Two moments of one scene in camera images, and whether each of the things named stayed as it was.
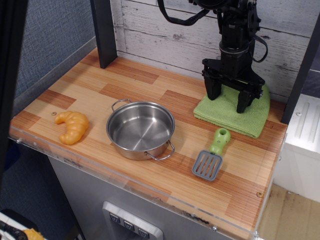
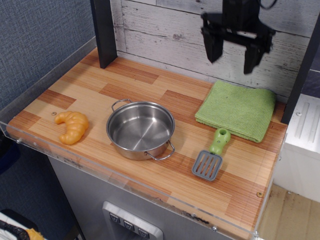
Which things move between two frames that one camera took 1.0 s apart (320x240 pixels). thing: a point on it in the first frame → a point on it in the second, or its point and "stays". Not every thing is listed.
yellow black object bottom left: (26, 234) stays
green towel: (222, 113) stays
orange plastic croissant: (77, 123) stays
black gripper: (236, 67) → (239, 21)
